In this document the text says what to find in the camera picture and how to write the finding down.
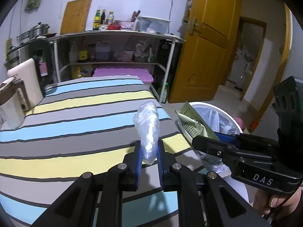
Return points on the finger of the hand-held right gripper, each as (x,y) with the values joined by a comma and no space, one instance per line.
(227,137)
(208,146)

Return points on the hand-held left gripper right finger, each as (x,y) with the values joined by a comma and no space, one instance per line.
(161,163)

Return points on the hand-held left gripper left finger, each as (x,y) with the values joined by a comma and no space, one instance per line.
(138,160)

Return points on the white round bin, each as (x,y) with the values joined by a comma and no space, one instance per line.
(233,119)

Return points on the translucent bin liner bag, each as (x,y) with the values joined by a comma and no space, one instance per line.
(213,118)

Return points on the green paper packet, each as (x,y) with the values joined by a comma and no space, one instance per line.
(191,120)

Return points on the clear plastic bag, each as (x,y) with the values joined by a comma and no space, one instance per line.
(146,127)

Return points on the person's right hand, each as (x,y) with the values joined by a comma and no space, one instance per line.
(262,201)

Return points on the pink plastic stool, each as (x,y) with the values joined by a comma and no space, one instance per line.
(241,124)

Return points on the yellow wooden door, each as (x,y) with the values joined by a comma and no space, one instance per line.
(201,63)

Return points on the grey box with pink lid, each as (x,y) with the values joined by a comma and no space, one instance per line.
(118,72)

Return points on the pink tub with white lid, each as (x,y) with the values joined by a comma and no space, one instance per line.
(128,55)

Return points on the yellow oil bottle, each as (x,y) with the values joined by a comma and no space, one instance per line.
(78,72)

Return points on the plastic jug of dark liquid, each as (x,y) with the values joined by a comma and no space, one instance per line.
(103,52)

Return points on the dark bottle with yellow label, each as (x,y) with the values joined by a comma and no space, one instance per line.
(82,55)

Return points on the white plastic bottle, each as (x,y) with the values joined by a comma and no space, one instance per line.
(73,54)

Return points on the metal shelf rack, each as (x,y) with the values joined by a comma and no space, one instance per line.
(118,33)

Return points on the clear plastic storage box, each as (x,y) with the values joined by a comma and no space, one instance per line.
(153,24)

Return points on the white jug with brown lid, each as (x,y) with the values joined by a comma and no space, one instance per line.
(11,113)

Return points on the pink utensil holder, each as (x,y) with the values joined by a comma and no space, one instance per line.
(127,26)

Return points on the white appliance base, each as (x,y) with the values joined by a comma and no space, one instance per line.
(26,75)

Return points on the clear bottle with yellow cap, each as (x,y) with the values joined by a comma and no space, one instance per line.
(110,19)

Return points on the green glass bottle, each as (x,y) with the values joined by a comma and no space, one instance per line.
(96,21)

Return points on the dark sauce bottle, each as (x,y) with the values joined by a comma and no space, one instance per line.
(103,17)

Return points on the wooden cutting board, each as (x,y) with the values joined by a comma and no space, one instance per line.
(75,16)

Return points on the steel rice cooker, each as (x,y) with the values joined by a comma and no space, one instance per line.
(16,54)

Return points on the steel steamer pot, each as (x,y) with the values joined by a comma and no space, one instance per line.
(40,28)

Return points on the yellow power strip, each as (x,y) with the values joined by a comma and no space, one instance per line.
(8,49)

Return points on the wall calendar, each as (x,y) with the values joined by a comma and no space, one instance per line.
(189,4)

